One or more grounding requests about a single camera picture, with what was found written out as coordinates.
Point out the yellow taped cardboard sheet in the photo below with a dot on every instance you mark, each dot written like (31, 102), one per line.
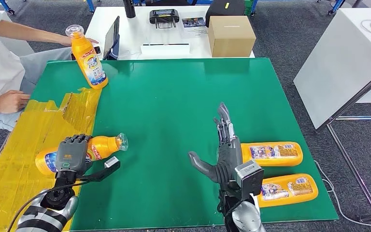
(19, 166)

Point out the metal table frame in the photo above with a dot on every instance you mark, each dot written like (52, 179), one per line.
(348, 105)

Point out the brown cardboard box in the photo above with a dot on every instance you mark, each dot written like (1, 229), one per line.
(232, 36)

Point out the person's right hand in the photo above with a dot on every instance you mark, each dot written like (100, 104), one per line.
(12, 101)

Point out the person's left hand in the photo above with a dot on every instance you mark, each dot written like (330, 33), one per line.
(66, 41)

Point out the large white table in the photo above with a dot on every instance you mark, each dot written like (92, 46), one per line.
(339, 62)

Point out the long white box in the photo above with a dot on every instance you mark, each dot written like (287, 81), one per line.
(165, 50)

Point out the blue steel rack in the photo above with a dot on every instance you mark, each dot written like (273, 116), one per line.
(91, 3)
(336, 5)

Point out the orange detergent bottle clear cap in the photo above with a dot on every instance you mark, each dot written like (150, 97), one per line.
(297, 190)
(88, 60)
(105, 147)
(268, 155)

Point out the black handheld controller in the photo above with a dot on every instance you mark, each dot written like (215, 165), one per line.
(164, 16)

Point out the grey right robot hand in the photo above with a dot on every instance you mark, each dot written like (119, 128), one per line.
(228, 160)

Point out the black flask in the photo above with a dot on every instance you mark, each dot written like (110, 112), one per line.
(129, 8)

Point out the black bag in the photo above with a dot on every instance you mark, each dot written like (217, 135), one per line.
(224, 10)

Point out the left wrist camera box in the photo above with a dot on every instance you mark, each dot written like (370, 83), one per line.
(107, 166)

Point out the green plastic crate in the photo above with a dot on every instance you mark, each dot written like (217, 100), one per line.
(249, 8)

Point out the printed brochure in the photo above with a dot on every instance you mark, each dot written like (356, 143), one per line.
(194, 24)

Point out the person's left forearm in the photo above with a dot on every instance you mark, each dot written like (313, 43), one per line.
(28, 32)

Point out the white desk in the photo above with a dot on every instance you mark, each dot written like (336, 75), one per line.
(134, 33)

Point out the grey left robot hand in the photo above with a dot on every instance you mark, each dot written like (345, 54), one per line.
(72, 153)

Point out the black tablet on stand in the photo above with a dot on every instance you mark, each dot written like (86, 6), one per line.
(111, 38)

